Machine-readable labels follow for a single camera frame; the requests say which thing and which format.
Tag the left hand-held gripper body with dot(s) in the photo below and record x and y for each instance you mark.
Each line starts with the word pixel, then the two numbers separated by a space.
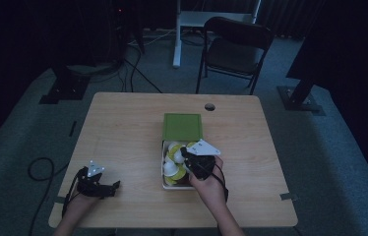
pixel 93 183

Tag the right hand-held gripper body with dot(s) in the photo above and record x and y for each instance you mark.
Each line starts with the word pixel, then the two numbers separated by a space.
pixel 201 160

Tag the white coffee capsule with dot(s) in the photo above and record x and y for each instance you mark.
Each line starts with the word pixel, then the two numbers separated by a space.
pixel 178 157

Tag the pile of coffee capsules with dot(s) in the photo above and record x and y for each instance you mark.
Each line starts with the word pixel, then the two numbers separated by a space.
pixel 172 170

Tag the white box drawer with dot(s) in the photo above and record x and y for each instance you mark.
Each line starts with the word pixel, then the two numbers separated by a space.
pixel 165 164

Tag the person's left hand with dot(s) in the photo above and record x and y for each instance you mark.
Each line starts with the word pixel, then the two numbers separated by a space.
pixel 82 205

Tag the person's right hand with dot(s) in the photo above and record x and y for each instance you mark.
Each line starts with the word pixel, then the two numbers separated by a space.
pixel 210 190

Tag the grey tape piece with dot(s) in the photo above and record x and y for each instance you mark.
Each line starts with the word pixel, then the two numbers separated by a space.
pixel 288 196
pixel 59 199

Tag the black stand with square base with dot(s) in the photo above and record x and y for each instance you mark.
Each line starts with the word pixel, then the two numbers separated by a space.
pixel 65 87

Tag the black folding chair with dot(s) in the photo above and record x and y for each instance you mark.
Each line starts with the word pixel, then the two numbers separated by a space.
pixel 234 49

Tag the black slanted stand with base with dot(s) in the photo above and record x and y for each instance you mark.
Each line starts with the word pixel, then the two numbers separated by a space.
pixel 300 95

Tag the white desk frame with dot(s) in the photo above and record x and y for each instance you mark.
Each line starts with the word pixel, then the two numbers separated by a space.
pixel 185 19

